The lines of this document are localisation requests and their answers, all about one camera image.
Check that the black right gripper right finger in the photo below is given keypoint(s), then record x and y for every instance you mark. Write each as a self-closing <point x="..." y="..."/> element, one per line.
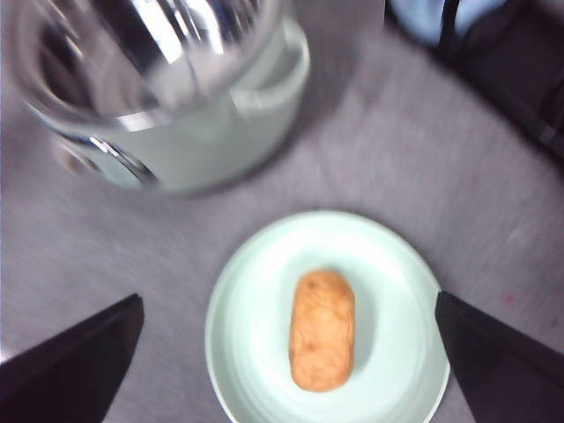
<point x="503" y="374"/>

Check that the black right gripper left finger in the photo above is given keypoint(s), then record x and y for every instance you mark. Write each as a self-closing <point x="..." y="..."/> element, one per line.
<point x="74" y="376"/>

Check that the green plate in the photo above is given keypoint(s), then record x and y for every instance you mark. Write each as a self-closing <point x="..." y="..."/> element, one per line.
<point x="400" y="371"/>

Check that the brown potato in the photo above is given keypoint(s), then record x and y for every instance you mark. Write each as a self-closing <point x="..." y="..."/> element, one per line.
<point x="322" y="330"/>

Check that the green electric steamer pot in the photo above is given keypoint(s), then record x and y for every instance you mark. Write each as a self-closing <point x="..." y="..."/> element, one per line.
<point x="167" y="96"/>

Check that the black plate rack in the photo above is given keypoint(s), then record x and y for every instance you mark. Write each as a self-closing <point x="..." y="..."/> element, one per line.
<point x="514" y="56"/>

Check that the blue plate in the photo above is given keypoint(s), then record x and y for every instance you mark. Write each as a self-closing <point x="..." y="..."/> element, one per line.
<point x="421" y="21"/>

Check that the grey table cloth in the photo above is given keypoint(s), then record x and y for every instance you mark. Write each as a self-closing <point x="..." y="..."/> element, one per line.
<point x="389" y="129"/>

